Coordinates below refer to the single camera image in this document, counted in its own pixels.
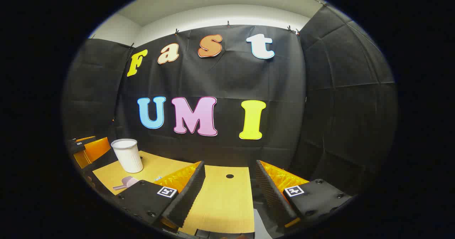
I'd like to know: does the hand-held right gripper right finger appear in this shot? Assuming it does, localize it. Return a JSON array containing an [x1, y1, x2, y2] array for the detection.
[[255, 159, 353, 229]]

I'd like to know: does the black backdrop cloth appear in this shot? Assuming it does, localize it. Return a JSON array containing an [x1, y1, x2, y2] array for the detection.
[[62, 5, 398, 197]]

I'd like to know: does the white ribbed garbage bin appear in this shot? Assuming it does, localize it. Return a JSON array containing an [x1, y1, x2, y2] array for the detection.
[[111, 139, 144, 174]]

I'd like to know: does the pale purple plastic dustpan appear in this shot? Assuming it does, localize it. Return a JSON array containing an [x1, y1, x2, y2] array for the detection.
[[113, 176, 140, 191]]

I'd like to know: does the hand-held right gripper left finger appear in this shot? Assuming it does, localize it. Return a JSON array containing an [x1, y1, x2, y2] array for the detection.
[[114, 160, 207, 232]]

